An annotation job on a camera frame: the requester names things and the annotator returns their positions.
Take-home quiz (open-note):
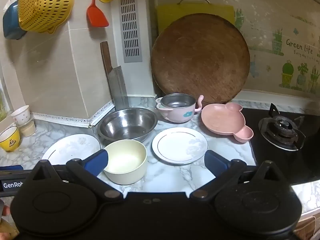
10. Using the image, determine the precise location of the cream ceramic bowl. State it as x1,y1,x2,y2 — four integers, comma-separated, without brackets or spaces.
103,139,147,185

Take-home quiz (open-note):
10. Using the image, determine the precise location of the large stainless steel bowl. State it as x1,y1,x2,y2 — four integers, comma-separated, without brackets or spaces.
97,107,158,143

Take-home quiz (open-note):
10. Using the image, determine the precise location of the white patterned teacup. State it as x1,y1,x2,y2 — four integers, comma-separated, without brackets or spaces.
10,105,30,125

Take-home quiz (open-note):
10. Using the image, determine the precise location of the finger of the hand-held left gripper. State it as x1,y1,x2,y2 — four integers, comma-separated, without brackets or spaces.
0,165,24,172

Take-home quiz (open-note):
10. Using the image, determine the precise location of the plant print wall sticker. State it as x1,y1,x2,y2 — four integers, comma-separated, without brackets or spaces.
234,5,320,94

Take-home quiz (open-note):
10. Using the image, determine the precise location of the white plate with floral print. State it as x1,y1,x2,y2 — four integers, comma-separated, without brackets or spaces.
41,134,101,166
152,127,208,165

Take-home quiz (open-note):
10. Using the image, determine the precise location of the yellow plastic cutting board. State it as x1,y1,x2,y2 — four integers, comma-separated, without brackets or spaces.
156,0,236,46

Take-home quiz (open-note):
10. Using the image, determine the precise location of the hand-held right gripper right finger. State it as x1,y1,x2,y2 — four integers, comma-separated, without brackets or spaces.
190,150,288,202

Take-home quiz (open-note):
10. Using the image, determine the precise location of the yellow plastic colander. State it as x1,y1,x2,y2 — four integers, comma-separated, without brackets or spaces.
18,0,75,34

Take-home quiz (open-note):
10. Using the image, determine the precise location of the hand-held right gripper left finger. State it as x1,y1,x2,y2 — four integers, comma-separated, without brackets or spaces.
25,149,125,202

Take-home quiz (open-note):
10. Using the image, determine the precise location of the cleaver with wooden handle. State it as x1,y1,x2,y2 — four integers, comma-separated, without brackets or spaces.
100,41,130,112

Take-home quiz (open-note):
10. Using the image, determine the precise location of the person's left hand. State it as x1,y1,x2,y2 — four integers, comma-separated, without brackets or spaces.
0,199,19,239

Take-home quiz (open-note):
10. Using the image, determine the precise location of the red spatula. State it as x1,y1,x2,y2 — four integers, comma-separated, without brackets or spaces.
87,0,109,27

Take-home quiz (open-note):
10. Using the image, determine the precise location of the blue plastic basin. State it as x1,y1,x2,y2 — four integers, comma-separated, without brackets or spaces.
2,0,28,40

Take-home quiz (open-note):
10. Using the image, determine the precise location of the gas stove burner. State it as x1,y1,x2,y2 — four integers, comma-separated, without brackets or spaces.
258,103,306,152

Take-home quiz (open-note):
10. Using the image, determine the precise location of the yellow patterned cup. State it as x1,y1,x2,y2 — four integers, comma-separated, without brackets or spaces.
0,126,20,152

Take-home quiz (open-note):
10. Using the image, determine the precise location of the pink mouse-shaped plate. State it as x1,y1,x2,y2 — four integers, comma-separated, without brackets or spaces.
201,102,254,143

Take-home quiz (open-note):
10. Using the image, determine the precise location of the pink child bowl steel insert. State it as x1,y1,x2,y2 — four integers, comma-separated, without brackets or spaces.
155,93,204,123

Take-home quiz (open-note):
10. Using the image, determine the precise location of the small beige cup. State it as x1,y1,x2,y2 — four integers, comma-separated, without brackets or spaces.
19,120,37,138

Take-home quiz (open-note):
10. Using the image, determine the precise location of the glass jar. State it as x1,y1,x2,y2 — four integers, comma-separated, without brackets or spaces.
0,90,8,122

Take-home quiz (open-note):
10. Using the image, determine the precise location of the grey vent grille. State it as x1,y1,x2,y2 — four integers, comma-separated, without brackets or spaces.
118,0,144,63

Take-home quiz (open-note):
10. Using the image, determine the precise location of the black glass stove top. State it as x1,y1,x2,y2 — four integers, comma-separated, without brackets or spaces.
241,107,320,184

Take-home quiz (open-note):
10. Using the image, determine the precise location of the round wooden cutting board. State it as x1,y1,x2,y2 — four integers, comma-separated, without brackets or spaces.
151,13,250,105

